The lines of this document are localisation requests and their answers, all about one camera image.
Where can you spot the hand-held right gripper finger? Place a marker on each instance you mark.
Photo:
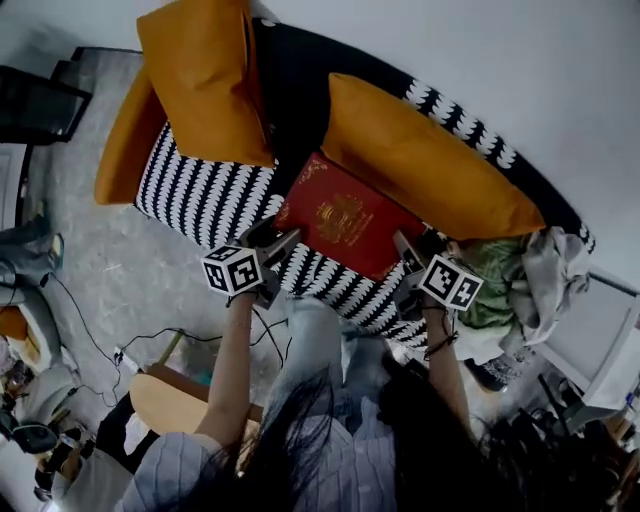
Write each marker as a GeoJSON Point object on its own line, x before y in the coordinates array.
{"type": "Point", "coordinates": [434, 244]}
{"type": "Point", "coordinates": [409, 255]}

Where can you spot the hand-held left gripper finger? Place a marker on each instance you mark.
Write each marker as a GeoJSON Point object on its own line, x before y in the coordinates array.
{"type": "Point", "coordinates": [281, 246]}
{"type": "Point", "coordinates": [259, 232]}

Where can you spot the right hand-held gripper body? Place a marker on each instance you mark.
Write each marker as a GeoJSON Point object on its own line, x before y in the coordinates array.
{"type": "Point", "coordinates": [450, 285]}

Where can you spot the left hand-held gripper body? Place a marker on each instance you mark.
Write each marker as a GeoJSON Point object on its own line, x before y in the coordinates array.
{"type": "Point", "coordinates": [232, 270]}

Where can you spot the red book with gold print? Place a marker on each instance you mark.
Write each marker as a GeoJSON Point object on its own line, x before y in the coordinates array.
{"type": "Point", "coordinates": [350, 215]}

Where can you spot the person's left forearm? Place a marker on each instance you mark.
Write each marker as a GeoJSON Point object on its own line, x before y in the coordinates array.
{"type": "Point", "coordinates": [225, 375]}

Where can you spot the person's right forearm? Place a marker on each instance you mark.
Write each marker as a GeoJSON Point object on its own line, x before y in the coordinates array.
{"type": "Point", "coordinates": [450, 380]}

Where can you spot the orange and striped sofa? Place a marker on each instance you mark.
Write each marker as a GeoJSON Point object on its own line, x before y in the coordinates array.
{"type": "Point", "coordinates": [200, 190]}

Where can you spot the green cloth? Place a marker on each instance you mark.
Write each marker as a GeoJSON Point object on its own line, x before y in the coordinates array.
{"type": "Point", "coordinates": [495, 270]}

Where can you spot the long orange cushion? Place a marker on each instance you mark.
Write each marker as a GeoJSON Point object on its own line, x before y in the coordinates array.
{"type": "Point", "coordinates": [425, 160]}

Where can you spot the person's grey trousers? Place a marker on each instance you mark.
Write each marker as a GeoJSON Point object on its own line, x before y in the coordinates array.
{"type": "Point", "coordinates": [310, 340]}

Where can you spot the grey patterned throw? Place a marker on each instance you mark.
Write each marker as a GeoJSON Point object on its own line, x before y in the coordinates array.
{"type": "Point", "coordinates": [500, 370]}

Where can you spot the grey cloth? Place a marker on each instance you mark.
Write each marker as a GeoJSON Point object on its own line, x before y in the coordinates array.
{"type": "Point", "coordinates": [555, 270]}

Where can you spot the light wooden table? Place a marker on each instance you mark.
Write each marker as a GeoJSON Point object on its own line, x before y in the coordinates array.
{"type": "Point", "coordinates": [170, 405]}

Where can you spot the white cabinet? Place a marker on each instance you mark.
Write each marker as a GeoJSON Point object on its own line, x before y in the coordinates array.
{"type": "Point", "coordinates": [595, 330]}

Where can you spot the tall orange cushion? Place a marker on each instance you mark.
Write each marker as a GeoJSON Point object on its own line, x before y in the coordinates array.
{"type": "Point", "coordinates": [205, 75]}

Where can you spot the grey armchair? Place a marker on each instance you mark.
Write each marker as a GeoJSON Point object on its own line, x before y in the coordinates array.
{"type": "Point", "coordinates": [45, 320]}

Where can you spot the person's striped shirt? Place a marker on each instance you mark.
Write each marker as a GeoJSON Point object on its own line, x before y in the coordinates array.
{"type": "Point", "coordinates": [165, 470]}

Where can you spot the small orange cushion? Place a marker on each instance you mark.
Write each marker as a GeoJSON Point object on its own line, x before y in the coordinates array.
{"type": "Point", "coordinates": [12, 322]}

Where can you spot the black glass cabinet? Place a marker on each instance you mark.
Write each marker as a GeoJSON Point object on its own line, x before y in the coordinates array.
{"type": "Point", "coordinates": [40, 110]}

